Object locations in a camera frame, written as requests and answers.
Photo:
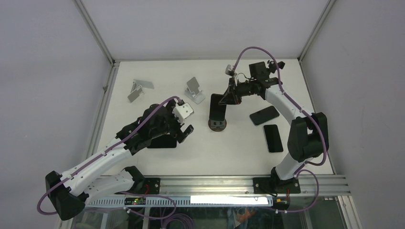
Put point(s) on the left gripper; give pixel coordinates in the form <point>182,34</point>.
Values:
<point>170,106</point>

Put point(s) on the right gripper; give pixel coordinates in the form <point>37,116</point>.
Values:
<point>232,96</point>

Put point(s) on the black phone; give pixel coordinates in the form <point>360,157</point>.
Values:
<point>273,139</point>
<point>217,111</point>
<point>264,115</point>

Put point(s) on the wooden base phone stand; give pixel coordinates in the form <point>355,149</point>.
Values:
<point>216,125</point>

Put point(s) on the white folding phone stand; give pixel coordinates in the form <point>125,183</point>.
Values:
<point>193,91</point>

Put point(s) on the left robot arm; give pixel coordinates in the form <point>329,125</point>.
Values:
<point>123,146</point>

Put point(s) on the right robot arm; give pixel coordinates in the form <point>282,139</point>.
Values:
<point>308,134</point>

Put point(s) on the black tall clamp stand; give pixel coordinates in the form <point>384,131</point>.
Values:
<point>273,67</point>

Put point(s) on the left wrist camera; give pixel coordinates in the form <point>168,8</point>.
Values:
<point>182,112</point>

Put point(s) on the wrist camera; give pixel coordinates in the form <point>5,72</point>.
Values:
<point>230,71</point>
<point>182,112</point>

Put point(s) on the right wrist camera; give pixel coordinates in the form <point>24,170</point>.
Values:
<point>230,71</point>

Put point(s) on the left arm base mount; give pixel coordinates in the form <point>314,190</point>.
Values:
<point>147,186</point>

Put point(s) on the white slotted cable duct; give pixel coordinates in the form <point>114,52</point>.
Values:
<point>192,201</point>

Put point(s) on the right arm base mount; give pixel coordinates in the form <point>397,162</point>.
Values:
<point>269,185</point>

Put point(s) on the aluminium frame rail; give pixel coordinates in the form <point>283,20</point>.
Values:
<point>182,186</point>

